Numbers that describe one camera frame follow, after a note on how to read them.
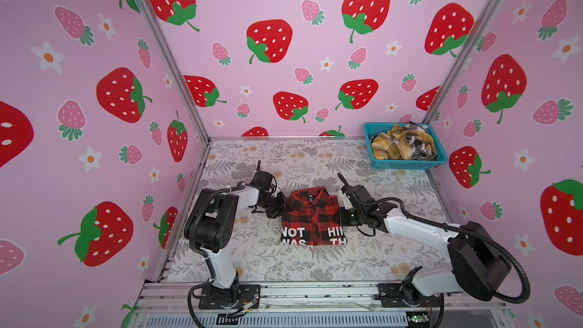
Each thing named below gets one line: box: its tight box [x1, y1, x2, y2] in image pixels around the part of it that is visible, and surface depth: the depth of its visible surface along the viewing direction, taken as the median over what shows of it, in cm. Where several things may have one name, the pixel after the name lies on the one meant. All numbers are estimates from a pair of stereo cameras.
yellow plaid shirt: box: [371, 121, 438, 161], surface depth 106 cm
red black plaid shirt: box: [280, 186, 348, 246], surface depth 89 cm
